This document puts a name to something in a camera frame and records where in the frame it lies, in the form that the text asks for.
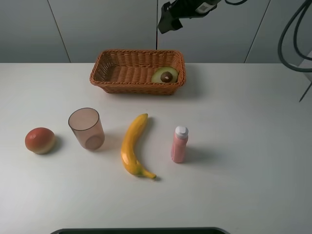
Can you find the brown wicker basket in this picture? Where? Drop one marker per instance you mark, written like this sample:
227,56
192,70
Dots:
119,71

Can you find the dark tray edge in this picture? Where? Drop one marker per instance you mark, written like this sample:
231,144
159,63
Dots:
205,230

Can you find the halved avocado with pit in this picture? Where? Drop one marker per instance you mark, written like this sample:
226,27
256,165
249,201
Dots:
165,74

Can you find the translucent brown plastic cup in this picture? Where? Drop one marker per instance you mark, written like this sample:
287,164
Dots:
87,128

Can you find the pink bottle with white cap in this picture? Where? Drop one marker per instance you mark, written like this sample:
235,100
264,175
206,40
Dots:
179,144

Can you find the red orange round fruit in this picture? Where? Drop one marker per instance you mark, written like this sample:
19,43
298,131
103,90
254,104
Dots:
40,140

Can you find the yellow banana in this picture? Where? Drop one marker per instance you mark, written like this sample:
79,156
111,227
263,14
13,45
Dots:
128,156

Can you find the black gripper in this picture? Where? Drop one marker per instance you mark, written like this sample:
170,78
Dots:
171,12

